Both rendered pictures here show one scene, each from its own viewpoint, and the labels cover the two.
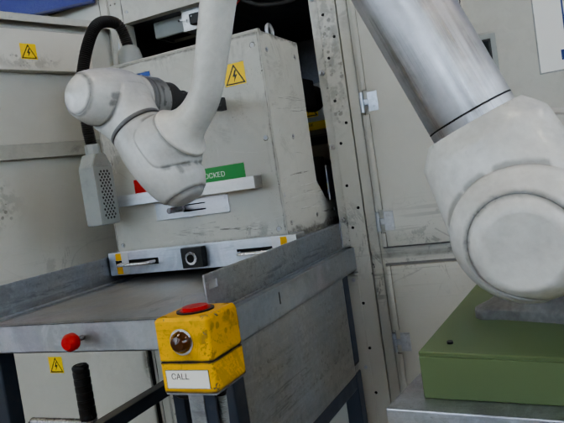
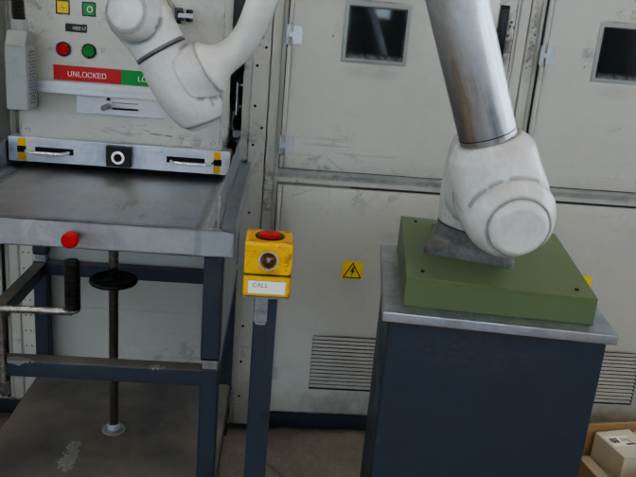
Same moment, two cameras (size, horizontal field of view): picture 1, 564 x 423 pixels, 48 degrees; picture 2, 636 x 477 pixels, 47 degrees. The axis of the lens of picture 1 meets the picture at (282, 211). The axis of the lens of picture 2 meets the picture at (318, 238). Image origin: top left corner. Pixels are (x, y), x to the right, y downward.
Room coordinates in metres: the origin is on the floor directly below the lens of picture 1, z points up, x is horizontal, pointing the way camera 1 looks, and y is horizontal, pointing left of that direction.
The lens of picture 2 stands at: (-0.27, 0.63, 1.27)
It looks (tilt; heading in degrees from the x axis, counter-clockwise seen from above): 17 degrees down; 331
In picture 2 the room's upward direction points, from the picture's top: 5 degrees clockwise
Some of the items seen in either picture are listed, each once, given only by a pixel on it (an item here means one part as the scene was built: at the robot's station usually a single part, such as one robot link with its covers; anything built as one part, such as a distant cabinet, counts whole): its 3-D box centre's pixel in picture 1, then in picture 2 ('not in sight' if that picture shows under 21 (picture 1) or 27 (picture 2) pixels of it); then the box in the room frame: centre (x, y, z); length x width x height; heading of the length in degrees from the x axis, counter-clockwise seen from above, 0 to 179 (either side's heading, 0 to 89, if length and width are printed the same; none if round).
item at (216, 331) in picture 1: (201, 347); (268, 263); (0.81, 0.13, 0.85); 0.08 x 0.08 x 0.10; 65
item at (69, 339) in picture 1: (74, 341); (71, 238); (1.13, 0.40, 0.82); 0.04 x 0.03 x 0.03; 155
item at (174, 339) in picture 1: (179, 343); (268, 261); (0.77, 0.15, 0.87); 0.03 x 0.01 x 0.03; 65
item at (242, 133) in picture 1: (182, 153); (120, 49); (1.53, 0.22, 1.15); 0.48 x 0.01 x 0.48; 65
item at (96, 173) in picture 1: (99, 189); (21, 69); (1.56, 0.44, 1.09); 0.08 x 0.05 x 0.17; 155
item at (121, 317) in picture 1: (184, 294); (114, 192); (1.45, 0.25, 0.82); 0.68 x 0.62 x 0.06; 155
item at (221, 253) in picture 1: (201, 254); (122, 153); (1.55, 0.21, 0.90); 0.54 x 0.05 x 0.06; 65
